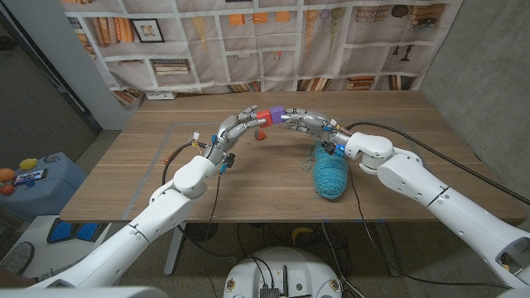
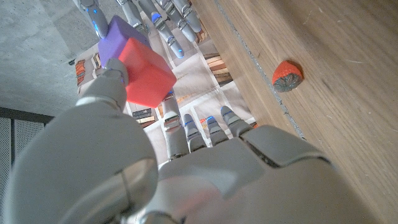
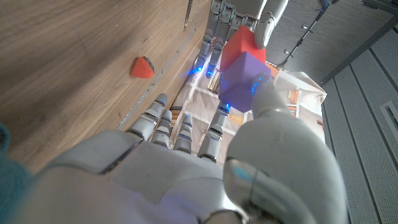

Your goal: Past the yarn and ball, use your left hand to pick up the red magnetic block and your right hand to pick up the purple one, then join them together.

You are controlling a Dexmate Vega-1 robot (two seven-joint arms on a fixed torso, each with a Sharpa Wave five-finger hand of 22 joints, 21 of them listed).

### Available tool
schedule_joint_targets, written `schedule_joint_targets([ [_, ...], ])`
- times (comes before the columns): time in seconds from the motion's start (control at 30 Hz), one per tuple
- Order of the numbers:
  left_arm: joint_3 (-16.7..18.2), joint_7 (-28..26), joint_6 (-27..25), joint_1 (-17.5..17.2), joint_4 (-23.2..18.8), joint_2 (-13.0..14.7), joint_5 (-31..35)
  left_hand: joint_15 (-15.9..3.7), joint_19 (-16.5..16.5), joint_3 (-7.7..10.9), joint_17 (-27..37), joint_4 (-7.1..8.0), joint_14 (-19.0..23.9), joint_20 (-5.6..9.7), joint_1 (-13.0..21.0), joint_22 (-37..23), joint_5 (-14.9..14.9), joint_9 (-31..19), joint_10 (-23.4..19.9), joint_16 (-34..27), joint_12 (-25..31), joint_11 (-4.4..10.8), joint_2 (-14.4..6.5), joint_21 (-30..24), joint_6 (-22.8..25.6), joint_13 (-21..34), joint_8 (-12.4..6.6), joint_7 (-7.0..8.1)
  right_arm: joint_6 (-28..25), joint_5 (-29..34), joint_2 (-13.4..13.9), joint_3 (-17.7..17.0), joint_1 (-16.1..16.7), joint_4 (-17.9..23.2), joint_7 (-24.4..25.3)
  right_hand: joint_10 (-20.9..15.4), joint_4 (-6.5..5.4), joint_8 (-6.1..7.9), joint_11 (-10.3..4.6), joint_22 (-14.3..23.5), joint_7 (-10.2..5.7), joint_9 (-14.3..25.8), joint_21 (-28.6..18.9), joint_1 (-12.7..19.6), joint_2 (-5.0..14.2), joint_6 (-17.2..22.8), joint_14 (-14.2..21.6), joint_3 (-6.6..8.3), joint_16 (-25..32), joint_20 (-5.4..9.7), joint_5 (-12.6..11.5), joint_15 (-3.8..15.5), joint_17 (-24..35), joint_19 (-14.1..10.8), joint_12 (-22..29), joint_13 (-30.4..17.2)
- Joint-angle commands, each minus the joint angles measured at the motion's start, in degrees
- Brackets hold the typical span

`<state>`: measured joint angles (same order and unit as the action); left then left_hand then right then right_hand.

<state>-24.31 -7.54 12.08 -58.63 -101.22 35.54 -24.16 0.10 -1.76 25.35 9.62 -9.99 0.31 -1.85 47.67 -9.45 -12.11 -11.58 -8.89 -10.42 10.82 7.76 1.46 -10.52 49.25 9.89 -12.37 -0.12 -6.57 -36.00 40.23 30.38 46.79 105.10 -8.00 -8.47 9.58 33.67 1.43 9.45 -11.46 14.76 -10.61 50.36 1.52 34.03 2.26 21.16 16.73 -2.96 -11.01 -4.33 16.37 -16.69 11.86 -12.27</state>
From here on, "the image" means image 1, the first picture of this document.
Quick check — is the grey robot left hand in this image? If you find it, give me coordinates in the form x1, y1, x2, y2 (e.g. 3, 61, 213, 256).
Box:
202, 104, 268, 166

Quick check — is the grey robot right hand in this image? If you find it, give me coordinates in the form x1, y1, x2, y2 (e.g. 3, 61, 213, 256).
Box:
282, 108, 353, 148

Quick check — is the purple magnetic block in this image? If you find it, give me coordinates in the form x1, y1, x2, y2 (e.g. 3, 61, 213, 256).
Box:
268, 105, 287, 125

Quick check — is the red magnetic block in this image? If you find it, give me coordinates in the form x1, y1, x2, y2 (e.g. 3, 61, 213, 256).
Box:
256, 109, 274, 128

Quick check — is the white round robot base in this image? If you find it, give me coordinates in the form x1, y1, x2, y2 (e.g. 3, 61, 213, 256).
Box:
222, 247, 344, 298

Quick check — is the teal yarn skein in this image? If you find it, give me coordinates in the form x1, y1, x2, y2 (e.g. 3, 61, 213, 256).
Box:
300, 140, 349, 200

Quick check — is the white power strip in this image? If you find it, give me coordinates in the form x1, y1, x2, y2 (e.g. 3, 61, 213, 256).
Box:
145, 91, 178, 101

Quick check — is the printed bookshelf backdrop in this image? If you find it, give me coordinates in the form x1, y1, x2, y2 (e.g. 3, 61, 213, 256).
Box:
60, 0, 465, 103

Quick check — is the black round floor base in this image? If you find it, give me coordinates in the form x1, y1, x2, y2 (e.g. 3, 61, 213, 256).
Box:
185, 222, 219, 244

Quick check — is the yellow banana toy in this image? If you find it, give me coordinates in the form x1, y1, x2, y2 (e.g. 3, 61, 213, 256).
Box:
291, 226, 315, 244

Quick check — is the metal table leg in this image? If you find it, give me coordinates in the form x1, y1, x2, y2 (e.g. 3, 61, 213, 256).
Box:
374, 221, 402, 277
163, 223, 187, 277

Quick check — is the blue grey ottoman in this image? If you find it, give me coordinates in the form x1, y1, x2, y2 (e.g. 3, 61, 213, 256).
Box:
0, 151, 89, 223

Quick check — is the white platform with blue pads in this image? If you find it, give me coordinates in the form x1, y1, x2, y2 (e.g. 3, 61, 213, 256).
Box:
2, 214, 113, 278

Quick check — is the grey sneaker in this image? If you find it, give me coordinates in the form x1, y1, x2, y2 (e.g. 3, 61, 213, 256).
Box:
0, 242, 36, 275

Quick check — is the person bare leg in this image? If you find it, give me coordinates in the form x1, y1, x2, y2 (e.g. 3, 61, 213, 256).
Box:
0, 271, 38, 290

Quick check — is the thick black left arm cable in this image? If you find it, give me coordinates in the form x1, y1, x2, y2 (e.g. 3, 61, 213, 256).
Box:
161, 142, 208, 186

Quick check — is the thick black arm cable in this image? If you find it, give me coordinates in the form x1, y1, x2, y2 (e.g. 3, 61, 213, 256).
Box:
345, 121, 530, 195
161, 142, 208, 186

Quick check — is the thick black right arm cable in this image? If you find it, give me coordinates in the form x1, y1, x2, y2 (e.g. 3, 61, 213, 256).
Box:
345, 121, 530, 195

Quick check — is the thin black left wrist cable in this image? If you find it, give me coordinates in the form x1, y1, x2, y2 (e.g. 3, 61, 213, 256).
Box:
205, 171, 223, 249

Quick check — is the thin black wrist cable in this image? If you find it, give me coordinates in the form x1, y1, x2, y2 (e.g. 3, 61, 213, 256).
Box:
347, 161, 513, 290
205, 171, 223, 249

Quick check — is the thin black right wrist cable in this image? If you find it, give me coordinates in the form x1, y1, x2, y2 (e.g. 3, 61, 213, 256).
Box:
347, 161, 513, 290

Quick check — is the grey floor cable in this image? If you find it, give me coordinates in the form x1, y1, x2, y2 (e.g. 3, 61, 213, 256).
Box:
320, 222, 365, 298

